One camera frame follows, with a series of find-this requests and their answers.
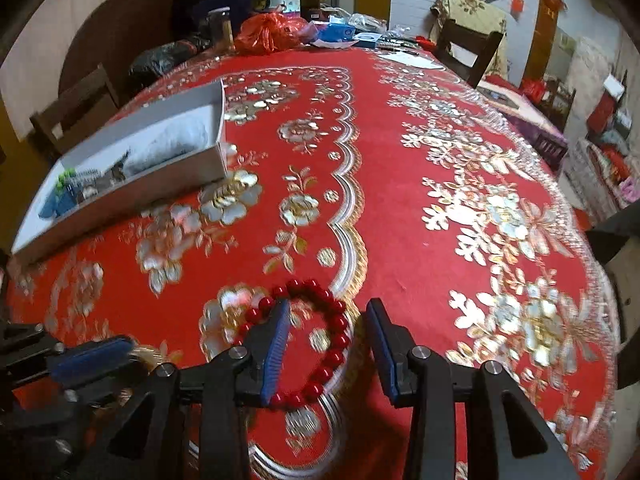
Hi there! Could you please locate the green bead bracelet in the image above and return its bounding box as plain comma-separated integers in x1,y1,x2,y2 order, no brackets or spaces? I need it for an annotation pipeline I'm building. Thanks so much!
56,170,78,198

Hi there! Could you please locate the glass jar with lid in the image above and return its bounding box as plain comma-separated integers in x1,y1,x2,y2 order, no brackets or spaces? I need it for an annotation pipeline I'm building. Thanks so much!
207,6,235,51

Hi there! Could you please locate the pale fluffy scrunchie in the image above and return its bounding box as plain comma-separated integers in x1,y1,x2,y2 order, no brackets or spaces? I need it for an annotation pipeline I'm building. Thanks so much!
122,110,213,173

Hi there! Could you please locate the red gift bag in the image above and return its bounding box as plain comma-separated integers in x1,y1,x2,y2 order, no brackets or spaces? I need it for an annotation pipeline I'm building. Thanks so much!
520,77,548,103

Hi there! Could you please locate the dark wooden chair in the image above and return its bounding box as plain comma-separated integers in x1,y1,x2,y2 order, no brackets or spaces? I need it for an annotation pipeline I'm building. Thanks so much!
435,19,505,90

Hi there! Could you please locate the white cardboard box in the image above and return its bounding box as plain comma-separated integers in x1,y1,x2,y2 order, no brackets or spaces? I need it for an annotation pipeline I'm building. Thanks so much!
10,79,229,267

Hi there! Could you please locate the red floral tablecloth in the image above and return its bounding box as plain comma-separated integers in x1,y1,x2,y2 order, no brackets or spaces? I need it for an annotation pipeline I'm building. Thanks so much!
5,45,626,480

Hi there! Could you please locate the brown wooden chair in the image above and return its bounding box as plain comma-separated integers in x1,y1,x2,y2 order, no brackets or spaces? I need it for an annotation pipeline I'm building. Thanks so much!
29,62,121,156

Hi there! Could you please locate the metal band wristwatch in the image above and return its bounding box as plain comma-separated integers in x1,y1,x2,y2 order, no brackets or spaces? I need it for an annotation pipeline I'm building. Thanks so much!
77,157,132,198

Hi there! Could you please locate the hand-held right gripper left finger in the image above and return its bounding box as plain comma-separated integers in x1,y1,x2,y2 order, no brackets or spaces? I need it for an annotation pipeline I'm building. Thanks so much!
65,299,292,480

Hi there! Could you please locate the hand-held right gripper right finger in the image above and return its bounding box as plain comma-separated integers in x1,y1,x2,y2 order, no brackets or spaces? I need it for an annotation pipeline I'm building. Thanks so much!
366,298,583,480

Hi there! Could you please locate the blue plastic bag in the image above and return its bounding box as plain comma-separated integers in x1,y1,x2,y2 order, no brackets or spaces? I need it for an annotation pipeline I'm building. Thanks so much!
192,0,271,26

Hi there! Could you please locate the blue tissue box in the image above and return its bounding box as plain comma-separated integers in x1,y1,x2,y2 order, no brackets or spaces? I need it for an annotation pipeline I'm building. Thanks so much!
317,22,357,43

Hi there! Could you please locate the red plastic bag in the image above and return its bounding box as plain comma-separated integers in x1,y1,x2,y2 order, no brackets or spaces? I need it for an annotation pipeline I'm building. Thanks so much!
234,11,311,53

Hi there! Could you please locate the small black plastic bag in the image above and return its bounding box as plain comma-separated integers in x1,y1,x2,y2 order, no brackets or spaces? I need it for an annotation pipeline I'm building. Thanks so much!
127,37,211,88

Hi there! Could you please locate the red bead bracelet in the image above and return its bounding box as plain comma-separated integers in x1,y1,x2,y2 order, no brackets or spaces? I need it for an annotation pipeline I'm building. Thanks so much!
231,278,353,412

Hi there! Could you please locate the floral draped cloth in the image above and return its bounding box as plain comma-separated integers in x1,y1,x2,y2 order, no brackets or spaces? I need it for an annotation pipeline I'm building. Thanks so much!
430,0,508,81

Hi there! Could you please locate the slim wooden chair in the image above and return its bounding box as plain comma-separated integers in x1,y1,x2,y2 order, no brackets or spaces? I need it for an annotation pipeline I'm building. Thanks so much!
545,77,577,131

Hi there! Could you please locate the round brown wooden board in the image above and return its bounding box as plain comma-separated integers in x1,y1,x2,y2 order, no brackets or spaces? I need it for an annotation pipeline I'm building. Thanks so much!
57,0,183,96

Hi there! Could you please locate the patterned sofa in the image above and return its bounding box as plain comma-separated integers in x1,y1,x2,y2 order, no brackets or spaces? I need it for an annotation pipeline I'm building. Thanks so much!
570,137,640,221

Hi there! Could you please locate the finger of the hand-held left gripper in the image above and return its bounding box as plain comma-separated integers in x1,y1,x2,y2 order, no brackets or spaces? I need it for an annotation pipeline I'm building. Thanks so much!
47,336,135,383

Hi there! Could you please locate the white paper sheet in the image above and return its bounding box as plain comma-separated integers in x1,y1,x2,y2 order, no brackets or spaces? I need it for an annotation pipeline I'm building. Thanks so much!
387,51,447,69

